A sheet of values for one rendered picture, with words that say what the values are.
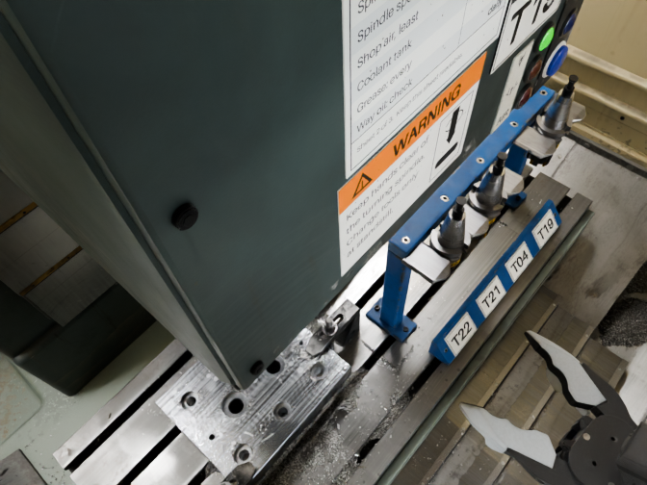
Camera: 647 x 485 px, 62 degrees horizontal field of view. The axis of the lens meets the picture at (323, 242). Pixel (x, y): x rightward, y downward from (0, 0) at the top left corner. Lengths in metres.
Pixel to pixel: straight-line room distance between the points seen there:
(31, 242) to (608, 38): 1.27
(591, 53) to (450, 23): 1.15
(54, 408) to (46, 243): 0.58
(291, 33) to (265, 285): 0.15
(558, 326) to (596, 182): 0.40
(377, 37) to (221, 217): 0.11
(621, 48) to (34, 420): 1.66
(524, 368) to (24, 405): 1.27
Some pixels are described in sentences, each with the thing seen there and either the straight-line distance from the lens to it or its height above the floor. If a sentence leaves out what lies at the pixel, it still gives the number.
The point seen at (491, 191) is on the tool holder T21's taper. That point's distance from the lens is 0.92.
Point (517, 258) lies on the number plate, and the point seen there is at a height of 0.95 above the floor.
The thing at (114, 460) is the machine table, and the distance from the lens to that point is 1.18.
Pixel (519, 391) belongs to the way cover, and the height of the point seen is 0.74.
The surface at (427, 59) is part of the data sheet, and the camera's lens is 0.32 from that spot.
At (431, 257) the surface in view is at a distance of 0.88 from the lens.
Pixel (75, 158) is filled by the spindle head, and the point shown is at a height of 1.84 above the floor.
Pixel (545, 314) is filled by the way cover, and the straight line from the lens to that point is 1.44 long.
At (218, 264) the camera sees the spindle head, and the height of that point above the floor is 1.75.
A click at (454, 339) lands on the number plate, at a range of 1.12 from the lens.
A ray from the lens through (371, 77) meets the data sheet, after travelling 0.28.
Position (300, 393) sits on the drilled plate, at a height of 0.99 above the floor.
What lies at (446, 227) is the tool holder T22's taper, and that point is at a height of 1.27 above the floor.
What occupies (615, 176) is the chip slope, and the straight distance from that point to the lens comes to 1.59.
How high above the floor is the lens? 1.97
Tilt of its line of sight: 58 degrees down
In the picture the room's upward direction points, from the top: 5 degrees counter-clockwise
